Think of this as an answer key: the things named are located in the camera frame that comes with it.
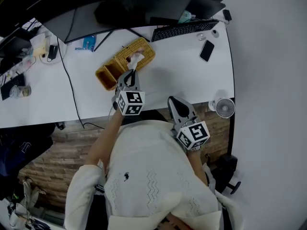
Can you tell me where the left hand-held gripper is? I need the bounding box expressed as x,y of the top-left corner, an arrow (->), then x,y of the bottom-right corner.
111,69 -> 146,116

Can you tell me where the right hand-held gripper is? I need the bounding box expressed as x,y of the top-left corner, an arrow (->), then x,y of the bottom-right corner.
168,96 -> 211,151

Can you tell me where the white tissue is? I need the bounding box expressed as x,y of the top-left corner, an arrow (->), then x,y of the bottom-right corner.
126,51 -> 145,86

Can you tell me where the person's right forearm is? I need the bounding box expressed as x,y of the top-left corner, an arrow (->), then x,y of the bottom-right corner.
186,149 -> 209,186

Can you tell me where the person's left forearm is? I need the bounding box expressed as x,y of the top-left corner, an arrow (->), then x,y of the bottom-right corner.
85,109 -> 128,171

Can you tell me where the woven wicker box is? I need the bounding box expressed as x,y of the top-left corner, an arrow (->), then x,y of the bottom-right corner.
94,37 -> 156,92

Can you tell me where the small white desk fan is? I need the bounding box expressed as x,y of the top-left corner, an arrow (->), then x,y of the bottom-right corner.
208,89 -> 236,118

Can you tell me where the blue plastic packet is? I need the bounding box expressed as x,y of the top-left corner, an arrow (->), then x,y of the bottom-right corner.
74,35 -> 97,52

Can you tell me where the person's cream knit sweater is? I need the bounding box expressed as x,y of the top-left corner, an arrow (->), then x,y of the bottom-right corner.
64,119 -> 245,230

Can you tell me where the black smartphone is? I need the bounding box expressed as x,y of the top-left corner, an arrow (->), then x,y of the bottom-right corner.
199,39 -> 215,62

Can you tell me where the black office chair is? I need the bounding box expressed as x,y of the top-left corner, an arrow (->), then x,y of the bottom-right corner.
206,153 -> 242,196

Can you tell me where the large curved black monitor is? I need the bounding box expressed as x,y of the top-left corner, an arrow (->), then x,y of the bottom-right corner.
26,0 -> 200,52

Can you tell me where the long black keyboard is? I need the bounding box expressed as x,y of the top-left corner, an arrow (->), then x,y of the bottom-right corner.
151,20 -> 220,43

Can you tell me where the black power adapter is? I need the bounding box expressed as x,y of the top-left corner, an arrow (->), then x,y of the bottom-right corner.
47,44 -> 59,60
222,9 -> 233,22

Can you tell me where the teal bottle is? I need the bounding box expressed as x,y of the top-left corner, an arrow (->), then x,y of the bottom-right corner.
178,10 -> 196,23

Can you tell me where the beige box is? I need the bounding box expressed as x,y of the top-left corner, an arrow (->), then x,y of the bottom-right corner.
29,32 -> 51,57

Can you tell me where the clear plastic cup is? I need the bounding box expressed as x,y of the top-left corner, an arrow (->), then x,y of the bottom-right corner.
9,84 -> 32,98

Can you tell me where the black laptop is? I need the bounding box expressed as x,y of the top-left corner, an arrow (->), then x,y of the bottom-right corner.
187,0 -> 226,19

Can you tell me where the small black keyboard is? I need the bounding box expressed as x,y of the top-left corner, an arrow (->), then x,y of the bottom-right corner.
0,73 -> 26,101

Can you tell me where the small dark monitor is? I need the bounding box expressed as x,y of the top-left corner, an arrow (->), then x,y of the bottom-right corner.
0,29 -> 33,74

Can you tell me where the dark blue jacket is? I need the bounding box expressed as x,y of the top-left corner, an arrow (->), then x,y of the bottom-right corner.
0,123 -> 56,177

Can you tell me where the beige bag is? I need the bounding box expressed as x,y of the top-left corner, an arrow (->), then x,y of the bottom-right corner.
9,176 -> 48,230

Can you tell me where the long black cable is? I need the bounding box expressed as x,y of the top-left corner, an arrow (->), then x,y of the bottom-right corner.
56,37 -> 105,130

